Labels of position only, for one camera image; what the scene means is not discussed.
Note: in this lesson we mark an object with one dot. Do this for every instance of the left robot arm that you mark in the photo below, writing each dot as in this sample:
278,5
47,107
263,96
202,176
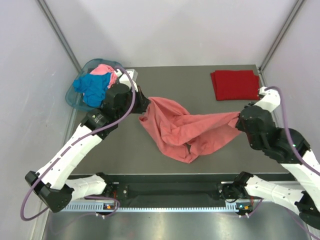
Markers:
52,183

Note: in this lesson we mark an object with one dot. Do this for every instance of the teal plastic basket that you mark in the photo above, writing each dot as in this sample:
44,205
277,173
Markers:
75,99

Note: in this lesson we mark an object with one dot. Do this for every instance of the light pink t-shirt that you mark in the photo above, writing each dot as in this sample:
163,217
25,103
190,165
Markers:
103,69

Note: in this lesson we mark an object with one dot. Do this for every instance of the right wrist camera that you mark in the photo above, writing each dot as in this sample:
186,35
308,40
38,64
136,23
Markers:
269,99

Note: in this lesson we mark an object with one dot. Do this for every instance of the folded red t-shirt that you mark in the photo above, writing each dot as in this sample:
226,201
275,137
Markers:
235,85

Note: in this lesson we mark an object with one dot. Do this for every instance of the slotted cable duct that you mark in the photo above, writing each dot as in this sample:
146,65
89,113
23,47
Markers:
100,206

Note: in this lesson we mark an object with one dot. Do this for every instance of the salmon pink t-shirt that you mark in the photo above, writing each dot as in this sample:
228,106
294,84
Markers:
183,136

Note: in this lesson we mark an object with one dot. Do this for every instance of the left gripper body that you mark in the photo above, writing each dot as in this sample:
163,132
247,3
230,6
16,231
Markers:
138,107

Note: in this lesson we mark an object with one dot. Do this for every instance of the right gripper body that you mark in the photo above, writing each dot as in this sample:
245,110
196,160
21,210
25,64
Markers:
238,124

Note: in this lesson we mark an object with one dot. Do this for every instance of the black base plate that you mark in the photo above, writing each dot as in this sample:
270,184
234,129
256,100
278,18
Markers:
172,190

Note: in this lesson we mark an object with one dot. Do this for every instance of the blue t-shirt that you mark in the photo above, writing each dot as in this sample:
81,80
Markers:
93,88

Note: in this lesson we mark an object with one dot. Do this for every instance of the right aluminium corner post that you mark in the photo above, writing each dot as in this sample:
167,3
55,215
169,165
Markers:
293,13

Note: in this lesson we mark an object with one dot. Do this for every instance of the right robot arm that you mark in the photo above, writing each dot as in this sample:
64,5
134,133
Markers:
263,135

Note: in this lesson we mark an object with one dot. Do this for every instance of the aluminium corner post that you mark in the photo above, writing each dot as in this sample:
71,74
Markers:
44,7
293,13

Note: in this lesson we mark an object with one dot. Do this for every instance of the left aluminium corner post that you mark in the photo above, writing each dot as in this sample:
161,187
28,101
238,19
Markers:
44,7

